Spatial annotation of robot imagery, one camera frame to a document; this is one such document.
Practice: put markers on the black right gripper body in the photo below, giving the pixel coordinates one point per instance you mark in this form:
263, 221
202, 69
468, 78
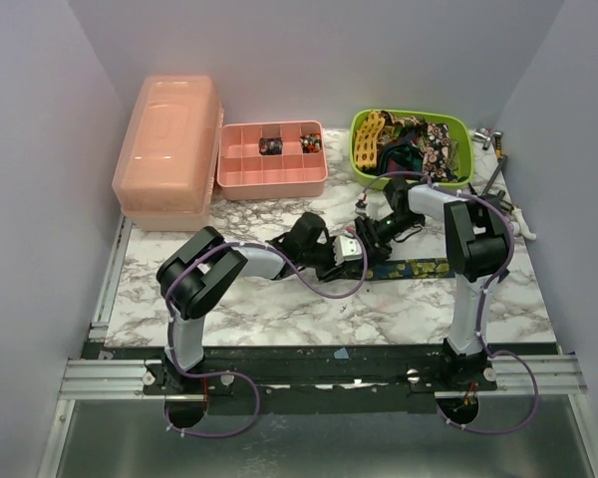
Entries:
374, 237

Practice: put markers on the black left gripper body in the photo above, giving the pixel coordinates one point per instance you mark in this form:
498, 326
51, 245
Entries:
324, 260

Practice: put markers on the navy tie with yellow flowers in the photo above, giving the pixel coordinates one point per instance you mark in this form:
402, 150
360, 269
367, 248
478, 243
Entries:
410, 269

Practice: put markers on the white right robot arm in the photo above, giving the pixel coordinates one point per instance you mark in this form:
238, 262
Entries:
479, 247

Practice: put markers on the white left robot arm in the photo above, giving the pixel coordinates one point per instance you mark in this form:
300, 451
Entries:
197, 276

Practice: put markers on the green navy red striped tie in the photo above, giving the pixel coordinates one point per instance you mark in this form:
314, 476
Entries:
401, 157

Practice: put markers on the yellow tie with beetles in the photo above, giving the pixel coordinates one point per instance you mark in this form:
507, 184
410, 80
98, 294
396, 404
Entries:
365, 145

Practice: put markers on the green plastic bin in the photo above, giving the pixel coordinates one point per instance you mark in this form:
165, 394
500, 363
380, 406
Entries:
457, 131

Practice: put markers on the rolled colourful tie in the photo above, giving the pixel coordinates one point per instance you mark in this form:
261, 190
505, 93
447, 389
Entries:
311, 142

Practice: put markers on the grey metal clamp tool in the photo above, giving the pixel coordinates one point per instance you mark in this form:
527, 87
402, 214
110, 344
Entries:
487, 191

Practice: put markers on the pink compartment tray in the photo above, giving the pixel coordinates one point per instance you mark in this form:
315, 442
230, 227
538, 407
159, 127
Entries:
244, 174

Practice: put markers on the rolled dark floral tie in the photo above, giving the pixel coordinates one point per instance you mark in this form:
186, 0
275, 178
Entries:
270, 145

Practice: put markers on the white plastic fitting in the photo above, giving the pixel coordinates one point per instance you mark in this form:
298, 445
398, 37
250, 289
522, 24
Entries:
519, 225

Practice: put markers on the pink translucent storage box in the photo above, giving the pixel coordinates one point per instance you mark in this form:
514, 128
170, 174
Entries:
165, 173

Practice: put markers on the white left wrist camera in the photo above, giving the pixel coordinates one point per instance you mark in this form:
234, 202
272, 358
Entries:
347, 249

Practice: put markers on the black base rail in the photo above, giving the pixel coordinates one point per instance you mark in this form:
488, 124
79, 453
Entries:
313, 380

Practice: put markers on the aluminium extrusion rail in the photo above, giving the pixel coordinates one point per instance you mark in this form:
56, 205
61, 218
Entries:
109, 379

